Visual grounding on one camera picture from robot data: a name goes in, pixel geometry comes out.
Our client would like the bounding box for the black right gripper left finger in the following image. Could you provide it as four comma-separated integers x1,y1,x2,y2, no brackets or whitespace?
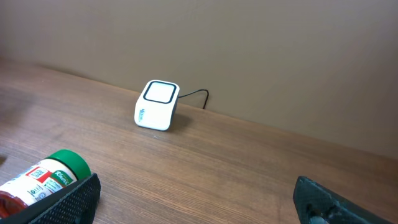
1,173,101,224

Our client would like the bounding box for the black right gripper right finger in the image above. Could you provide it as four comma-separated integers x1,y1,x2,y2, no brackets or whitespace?
293,176,390,224

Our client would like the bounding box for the green lid spice jar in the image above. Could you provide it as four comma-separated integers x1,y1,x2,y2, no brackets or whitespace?
1,149,91,218

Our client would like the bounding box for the white barcode scanner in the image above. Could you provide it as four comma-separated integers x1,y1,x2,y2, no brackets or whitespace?
134,80,180,131

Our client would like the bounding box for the black scanner cable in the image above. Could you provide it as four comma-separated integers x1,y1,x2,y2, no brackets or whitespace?
177,88,210,110

